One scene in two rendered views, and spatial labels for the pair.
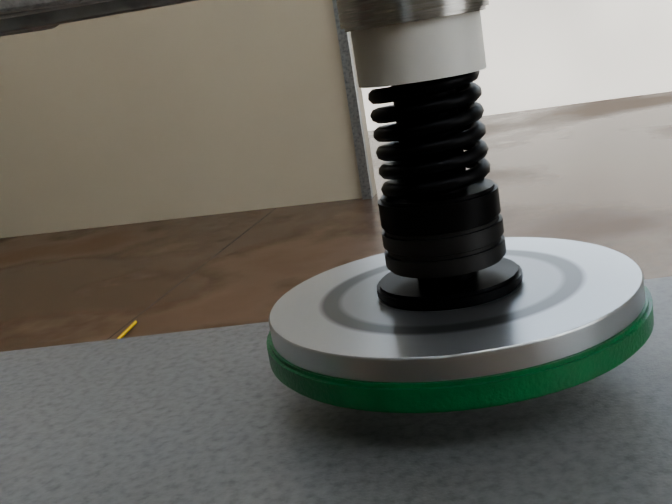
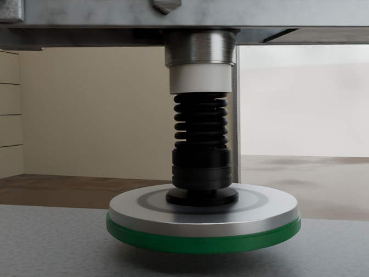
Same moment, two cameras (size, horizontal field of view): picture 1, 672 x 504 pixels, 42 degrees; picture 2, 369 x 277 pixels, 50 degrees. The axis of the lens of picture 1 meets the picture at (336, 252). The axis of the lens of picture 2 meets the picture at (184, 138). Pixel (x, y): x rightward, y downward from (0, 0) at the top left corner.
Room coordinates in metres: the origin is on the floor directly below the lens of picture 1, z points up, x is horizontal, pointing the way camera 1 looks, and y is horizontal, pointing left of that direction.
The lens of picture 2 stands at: (0.03, -0.09, 0.99)
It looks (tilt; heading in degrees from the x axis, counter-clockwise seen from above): 4 degrees down; 6
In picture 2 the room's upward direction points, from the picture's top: 1 degrees counter-clockwise
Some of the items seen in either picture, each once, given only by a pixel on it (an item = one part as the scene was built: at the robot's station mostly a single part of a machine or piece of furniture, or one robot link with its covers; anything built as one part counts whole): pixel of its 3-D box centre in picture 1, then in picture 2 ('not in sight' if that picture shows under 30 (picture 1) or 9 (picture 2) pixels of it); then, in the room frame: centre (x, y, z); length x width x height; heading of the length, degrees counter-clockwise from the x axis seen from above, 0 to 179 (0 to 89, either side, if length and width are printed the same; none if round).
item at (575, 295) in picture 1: (450, 296); (202, 203); (0.48, -0.06, 0.88); 0.21 x 0.21 x 0.01
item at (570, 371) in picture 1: (451, 302); (202, 206); (0.48, -0.06, 0.88); 0.22 x 0.22 x 0.04
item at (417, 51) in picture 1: (417, 44); (200, 77); (0.48, -0.06, 1.02); 0.07 x 0.07 x 0.04
